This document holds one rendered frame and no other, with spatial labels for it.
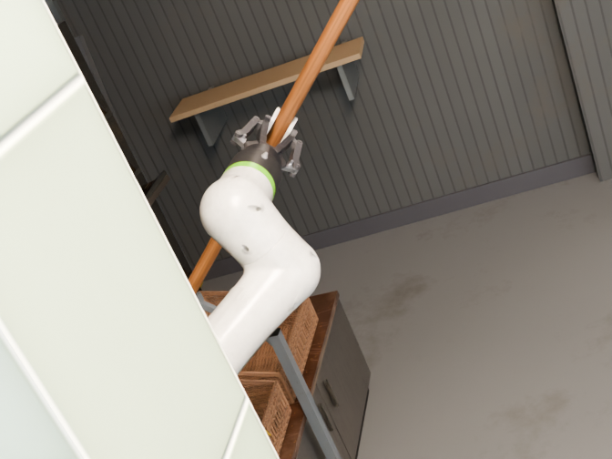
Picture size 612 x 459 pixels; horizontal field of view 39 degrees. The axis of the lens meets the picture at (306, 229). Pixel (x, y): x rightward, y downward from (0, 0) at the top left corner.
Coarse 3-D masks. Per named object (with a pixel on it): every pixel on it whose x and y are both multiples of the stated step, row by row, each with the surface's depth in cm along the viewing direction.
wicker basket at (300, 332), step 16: (304, 304) 359; (288, 320) 372; (304, 320) 354; (288, 336) 366; (304, 336) 350; (256, 352) 363; (272, 352) 359; (304, 352) 345; (256, 368) 353; (272, 368) 349; (288, 384) 323; (288, 400) 324
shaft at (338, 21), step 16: (352, 0) 148; (336, 16) 150; (336, 32) 151; (320, 48) 153; (320, 64) 155; (304, 80) 157; (288, 96) 160; (304, 96) 159; (288, 112) 160; (272, 128) 163; (272, 144) 164; (208, 256) 180; (192, 272) 184; (192, 288) 185
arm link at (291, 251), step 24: (288, 240) 133; (264, 264) 132; (288, 264) 132; (312, 264) 134; (240, 288) 131; (264, 288) 130; (288, 288) 132; (312, 288) 135; (216, 312) 129; (240, 312) 128; (264, 312) 129; (288, 312) 133; (240, 336) 127; (264, 336) 130; (240, 360) 127
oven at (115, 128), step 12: (60, 24) 327; (72, 36) 333; (72, 48) 331; (84, 60) 337; (84, 72) 335; (96, 84) 341; (96, 96) 339; (108, 108) 346; (108, 120) 344; (120, 132) 350; (120, 144) 348; (132, 156) 354; (144, 180) 359; (156, 204) 363; (156, 216) 361; (168, 228) 369; (168, 240) 366; (180, 252) 374
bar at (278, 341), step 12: (276, 336) 298; (276, 348) 301; (288, 348) 304; (288, 360) 303; (288, 372) 306; (300, 372) 309; (300, 384) 307; (300, 396) 310; (312, 408) 312; (312, 420) 315; (324, 432) 317; (324, 444) 320; (336, 456) 323
